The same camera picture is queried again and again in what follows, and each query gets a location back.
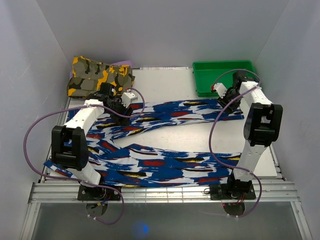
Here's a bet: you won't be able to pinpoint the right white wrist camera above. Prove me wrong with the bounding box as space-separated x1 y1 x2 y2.
211 82 227 98

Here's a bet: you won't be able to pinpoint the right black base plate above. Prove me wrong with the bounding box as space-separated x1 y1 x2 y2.
209 181 256 201

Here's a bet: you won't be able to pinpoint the blue white red patterned trousers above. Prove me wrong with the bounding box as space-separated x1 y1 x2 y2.
42 98 246 188

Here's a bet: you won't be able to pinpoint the green plastic tray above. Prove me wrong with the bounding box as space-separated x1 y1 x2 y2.
192 60 256 98

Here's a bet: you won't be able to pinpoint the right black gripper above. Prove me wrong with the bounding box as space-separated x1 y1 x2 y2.
216 90 243 116

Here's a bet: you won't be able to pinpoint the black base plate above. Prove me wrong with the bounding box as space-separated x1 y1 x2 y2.
209 181 256 201
77 184 121 201

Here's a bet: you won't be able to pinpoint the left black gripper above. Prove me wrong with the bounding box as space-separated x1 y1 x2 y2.
105 97 133 127

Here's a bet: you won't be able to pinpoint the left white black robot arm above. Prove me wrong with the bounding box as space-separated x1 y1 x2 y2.
51 82 137 200

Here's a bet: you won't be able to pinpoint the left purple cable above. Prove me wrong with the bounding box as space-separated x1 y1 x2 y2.
22 87 146 224

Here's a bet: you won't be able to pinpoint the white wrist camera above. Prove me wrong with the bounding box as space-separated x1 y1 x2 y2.
121 92 138 108
211 82 227 98

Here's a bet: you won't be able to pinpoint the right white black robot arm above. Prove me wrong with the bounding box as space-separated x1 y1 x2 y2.
211 69 283 200

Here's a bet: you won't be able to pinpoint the camouflage yellow green trousers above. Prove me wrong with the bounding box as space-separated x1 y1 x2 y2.
66 56 135 98

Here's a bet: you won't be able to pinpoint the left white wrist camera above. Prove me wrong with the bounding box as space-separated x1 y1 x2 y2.
121 92 138 108

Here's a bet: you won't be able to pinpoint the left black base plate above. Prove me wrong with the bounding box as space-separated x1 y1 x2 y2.
77 184 121 201

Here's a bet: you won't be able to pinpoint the aluminium frame rail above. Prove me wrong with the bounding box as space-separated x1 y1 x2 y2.
28 179 300 204

